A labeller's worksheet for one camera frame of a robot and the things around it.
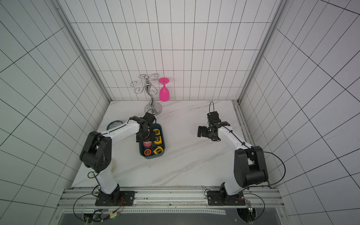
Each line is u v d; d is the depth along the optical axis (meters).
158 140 0.93
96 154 0.48
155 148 0.90
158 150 0.88
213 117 0.71
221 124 0.65
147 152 0.86
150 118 0.76
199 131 0.83
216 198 0.72
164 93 1.00
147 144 0.92
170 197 0.74
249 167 0.44
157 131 0.97
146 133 0.81
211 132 0.66
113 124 1.00
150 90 0.97
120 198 0.71
